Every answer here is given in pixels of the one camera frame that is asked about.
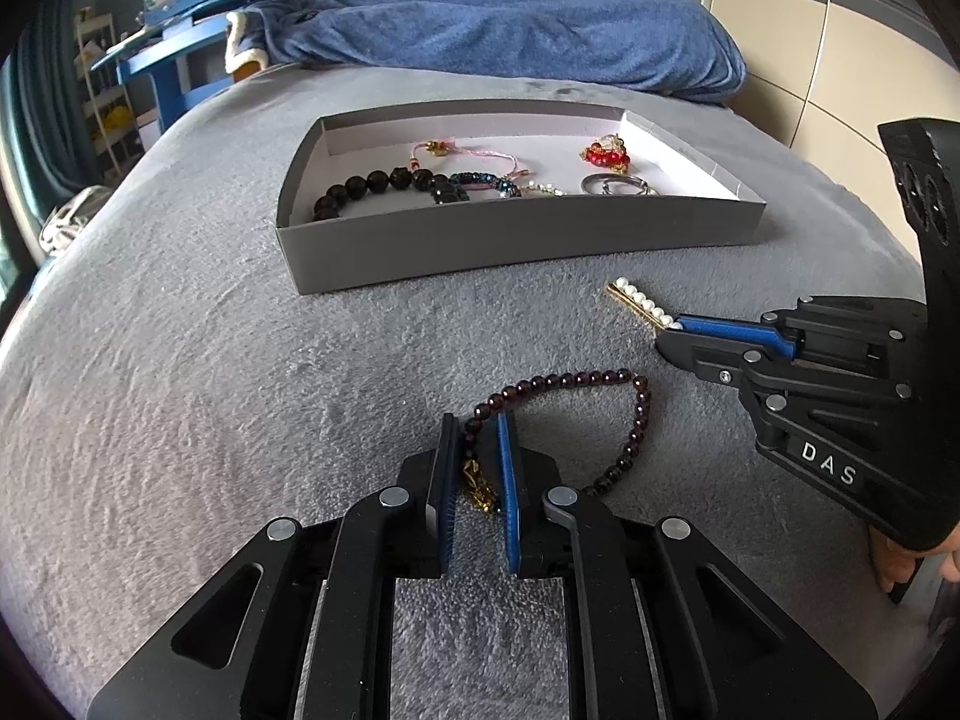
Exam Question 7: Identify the dark red bead bracelet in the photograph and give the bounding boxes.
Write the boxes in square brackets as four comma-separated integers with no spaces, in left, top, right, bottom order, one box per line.
[460,367,655,517]

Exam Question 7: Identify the pearl hair clip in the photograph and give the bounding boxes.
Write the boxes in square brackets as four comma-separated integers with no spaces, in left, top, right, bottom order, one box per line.
[605,277,682,332]

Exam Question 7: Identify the silver key rings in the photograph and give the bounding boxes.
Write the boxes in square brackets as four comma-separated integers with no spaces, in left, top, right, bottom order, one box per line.
[577,170,662,199]

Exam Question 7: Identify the red bead gold charm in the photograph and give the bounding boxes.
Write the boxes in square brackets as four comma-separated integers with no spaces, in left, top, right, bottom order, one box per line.
[579,133,631,176]

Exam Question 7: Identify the blue crystal bead bracelet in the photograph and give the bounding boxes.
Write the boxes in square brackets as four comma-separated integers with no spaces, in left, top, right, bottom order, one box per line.
[447,169,526,200]

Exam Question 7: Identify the pink cord bracelet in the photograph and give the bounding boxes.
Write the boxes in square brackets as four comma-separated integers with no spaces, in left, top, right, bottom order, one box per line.
[406,136,524,182]

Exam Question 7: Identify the large black bead bracelet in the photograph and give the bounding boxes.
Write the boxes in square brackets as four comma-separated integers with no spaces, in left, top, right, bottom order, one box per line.
[310,166,470,223]

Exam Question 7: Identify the right hand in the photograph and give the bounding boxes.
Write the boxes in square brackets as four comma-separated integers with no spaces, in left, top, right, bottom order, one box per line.
[869,525,960,593]

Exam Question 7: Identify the grey cardboard tray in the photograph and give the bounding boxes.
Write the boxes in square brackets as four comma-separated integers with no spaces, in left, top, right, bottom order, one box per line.
[275,99,766,294]

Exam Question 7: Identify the cream wardrobe doors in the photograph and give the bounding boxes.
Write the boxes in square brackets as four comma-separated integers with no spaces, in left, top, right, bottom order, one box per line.
[703,0,958,252]

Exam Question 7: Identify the blue fleece blanket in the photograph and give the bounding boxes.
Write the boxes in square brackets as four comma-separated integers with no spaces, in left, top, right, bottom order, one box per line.
[224,0,747,104]

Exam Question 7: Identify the grey clothes pile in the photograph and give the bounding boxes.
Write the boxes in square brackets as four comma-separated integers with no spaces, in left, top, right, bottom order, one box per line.
[39,185,114,257]

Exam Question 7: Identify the blue wooden desk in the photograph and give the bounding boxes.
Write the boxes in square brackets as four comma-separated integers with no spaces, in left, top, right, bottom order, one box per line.
[91,0,260,133]

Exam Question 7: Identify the teal curtain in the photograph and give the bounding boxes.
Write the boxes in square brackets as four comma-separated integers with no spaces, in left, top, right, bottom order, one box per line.
[2,0,99,224]

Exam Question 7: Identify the white shelf rack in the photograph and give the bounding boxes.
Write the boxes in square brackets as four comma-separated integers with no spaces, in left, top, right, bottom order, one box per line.
[73,7,145,185]

